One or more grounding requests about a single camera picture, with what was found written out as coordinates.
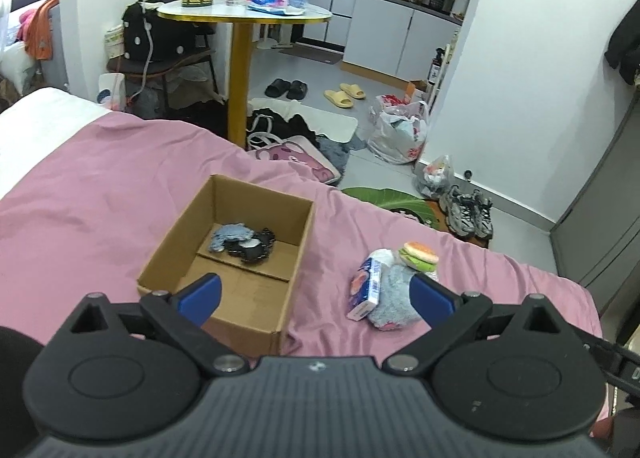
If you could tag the green leaf mat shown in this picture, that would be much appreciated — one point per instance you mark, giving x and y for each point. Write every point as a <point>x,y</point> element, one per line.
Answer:
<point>385,200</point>

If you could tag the white floor mat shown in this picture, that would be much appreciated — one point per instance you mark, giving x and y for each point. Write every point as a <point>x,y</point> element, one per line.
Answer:
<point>332,123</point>

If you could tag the pink tote bag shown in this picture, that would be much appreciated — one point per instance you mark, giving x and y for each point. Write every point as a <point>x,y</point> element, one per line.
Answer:
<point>295,156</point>

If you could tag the yellow slipper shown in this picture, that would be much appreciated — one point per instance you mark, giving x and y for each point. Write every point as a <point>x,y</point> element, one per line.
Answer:
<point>339,99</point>
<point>353,91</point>

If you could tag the black slipper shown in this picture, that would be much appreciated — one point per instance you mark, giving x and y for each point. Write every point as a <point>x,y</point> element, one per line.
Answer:
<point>297,90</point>
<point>276,88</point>

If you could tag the blue denim cloth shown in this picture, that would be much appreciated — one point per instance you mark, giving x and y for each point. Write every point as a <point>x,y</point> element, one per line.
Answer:
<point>227,237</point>

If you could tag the dark wooden chair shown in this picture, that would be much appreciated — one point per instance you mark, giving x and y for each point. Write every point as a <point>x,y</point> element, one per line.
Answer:
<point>165,67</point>

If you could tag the black spray bottle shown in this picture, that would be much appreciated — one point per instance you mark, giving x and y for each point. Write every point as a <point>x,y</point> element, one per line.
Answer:
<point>435,68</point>

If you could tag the white kitchen cabinet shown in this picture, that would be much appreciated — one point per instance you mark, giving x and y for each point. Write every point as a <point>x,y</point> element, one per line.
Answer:
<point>390,36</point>

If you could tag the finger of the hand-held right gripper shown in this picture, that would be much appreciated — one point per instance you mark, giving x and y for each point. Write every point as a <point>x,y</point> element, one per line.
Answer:
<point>612,360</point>

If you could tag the fluffy light blue plush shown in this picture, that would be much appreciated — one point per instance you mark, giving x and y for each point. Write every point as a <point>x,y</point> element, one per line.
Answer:
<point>395,303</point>

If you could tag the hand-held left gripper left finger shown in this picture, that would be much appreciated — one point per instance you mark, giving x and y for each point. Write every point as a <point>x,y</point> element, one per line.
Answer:
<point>201,299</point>

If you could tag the white bedding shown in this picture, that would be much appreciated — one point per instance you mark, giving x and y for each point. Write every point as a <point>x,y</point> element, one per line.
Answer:
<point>40,123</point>

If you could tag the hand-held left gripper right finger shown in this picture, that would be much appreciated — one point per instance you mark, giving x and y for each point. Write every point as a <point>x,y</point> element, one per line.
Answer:
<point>429,300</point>

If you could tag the white pillow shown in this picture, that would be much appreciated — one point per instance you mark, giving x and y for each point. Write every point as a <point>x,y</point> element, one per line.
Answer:
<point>17,68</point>

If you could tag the pink blanket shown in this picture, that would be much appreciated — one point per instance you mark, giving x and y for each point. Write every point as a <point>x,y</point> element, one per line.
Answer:
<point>100,198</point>

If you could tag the orange garment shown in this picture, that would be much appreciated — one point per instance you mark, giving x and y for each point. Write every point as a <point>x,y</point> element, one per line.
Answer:
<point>42,31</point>

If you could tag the black polka dot bag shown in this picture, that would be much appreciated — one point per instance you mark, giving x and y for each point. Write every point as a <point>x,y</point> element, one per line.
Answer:
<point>170,33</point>

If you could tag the small orange cardboard box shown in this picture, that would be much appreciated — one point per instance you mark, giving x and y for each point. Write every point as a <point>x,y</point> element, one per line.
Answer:
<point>415,88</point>

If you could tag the round table with gold leg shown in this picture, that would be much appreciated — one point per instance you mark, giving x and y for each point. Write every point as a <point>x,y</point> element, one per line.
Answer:
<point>239,68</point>

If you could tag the large white plastic bag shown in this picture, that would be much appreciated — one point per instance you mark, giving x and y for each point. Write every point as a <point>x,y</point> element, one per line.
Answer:
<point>395,133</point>

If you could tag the brown cardboard box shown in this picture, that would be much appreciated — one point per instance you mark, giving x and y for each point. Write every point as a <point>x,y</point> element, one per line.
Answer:
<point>240,215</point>

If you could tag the grey door mat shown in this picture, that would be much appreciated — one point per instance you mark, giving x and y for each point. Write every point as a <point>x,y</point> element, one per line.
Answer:
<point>312,54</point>

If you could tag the small clear plastic bag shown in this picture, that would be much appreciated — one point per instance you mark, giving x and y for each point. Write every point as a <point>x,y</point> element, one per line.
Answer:
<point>435,178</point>

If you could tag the black clothing pile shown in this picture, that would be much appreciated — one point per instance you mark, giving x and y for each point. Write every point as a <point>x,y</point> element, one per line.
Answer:
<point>300,127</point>

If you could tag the burger plush toy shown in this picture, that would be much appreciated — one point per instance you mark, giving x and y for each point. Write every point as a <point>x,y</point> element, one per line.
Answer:
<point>419,254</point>

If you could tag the white small appliance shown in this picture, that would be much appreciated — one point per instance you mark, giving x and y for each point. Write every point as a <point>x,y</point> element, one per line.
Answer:
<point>110,91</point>

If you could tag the black hanging jacket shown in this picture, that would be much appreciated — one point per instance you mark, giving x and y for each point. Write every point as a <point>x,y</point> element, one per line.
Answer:
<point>625,48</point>

